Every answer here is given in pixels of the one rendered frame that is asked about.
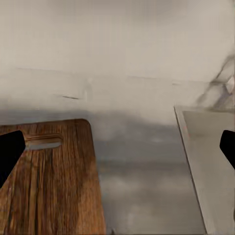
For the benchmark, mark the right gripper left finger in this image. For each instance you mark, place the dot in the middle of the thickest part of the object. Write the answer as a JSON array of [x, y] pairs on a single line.
[[11, 147]]

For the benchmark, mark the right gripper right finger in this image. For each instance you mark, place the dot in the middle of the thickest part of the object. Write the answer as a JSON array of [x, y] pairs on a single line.
[[227, 145]]

